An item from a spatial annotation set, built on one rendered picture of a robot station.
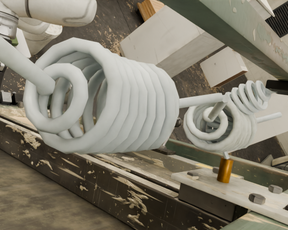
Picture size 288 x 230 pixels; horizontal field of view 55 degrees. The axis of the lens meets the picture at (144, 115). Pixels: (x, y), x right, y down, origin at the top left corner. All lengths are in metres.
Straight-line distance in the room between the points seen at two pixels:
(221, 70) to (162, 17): 2.71
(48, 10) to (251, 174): 0.78
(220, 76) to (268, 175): 5.03
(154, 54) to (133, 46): 0.36
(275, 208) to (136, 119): 0.21
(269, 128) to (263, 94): 4.18
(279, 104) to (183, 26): 1.93
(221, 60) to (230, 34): 5.78
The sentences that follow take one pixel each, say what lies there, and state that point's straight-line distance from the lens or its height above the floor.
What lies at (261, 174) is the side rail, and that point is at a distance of 0.98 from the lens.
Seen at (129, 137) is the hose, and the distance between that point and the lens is 0.16.
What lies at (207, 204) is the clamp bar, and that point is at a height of 1.79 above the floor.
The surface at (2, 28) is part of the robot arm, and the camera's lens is 0.83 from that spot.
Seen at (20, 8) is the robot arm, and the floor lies 1.45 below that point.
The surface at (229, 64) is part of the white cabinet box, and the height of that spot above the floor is 0.55.
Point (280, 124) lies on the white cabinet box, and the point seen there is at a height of 1.12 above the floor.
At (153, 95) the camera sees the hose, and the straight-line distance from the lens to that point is 0.16.
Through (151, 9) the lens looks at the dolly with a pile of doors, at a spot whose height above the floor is 0.26.
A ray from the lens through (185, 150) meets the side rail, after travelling 1.09.
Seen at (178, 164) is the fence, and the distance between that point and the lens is 0.82.
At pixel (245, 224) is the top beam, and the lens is 0.28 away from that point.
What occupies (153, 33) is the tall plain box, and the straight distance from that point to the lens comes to 3.56.
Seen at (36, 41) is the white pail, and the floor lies 0.21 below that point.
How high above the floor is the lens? 1.97
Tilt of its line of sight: 34 degrees down
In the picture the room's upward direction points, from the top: 60 degrees clockwise
